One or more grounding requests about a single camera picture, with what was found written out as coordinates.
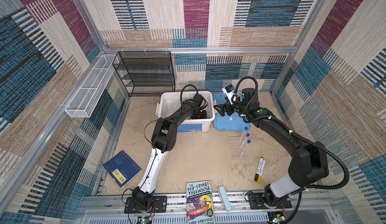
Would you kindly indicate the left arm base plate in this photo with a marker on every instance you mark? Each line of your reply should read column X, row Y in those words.
column 157, row 204

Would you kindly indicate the blue plastic bin lid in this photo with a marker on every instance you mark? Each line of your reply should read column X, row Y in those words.
column 226, row 122

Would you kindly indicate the yellow capped white marker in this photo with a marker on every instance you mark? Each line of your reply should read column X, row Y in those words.
column 260, row 172

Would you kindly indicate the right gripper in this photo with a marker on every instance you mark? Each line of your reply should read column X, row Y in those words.
column 222, row 107

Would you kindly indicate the black mesh shelf rack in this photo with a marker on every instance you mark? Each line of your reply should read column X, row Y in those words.
column 145, row 73

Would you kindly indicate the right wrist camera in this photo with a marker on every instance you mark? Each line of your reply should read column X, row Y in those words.
column 229, row 90

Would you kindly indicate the clear test tube rack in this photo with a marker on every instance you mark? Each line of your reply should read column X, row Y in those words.
column 237, row 146

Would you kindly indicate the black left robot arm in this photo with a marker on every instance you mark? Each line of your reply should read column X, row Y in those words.
column 163, row 140

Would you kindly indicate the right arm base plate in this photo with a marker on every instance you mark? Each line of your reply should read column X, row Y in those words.
column 258, row 201

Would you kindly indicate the light blue case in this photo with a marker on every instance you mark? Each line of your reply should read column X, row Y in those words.
column 224, row 199

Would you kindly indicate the treehouse paperback book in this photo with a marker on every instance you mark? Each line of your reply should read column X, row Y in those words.
column 199, row 203

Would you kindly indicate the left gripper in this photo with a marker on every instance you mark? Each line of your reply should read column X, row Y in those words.
column 204, row 114

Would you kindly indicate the white wire wall basket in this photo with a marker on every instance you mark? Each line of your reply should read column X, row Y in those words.
column 86, row 98

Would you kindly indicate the blue capped test tube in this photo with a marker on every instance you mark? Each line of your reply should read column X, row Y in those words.
column 244, row 148

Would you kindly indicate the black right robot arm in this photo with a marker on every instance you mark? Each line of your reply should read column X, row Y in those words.
column 309, row 162

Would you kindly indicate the black capped white marker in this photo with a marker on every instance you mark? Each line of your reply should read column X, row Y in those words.
column 258, row 169

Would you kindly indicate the dark blue notebook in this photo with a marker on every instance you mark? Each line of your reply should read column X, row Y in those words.
column 122, row 168

